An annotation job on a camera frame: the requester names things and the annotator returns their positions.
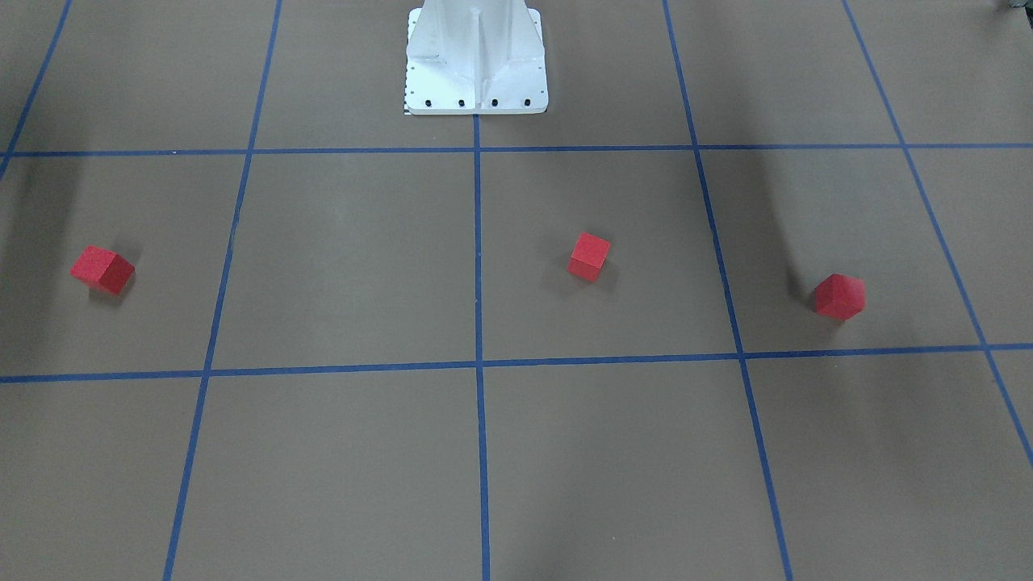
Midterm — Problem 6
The red block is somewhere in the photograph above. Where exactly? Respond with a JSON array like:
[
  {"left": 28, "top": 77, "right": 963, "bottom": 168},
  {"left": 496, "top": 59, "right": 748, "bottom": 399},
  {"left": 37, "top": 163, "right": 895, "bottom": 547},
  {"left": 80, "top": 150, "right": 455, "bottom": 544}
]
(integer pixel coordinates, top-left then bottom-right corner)
[
  {"left": 566, "top": 232, "right": 611, "bottom": 282},
  {"left": 813, "top": 273, "right": 867, "bottom": 322}
]

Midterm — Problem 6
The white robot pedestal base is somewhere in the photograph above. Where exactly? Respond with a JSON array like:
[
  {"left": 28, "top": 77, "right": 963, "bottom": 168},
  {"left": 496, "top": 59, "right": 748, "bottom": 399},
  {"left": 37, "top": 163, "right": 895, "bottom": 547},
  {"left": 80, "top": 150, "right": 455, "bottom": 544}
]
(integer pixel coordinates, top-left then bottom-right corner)
[{"left": 404, "top": 1, "right": 550, "bottom": 115}]

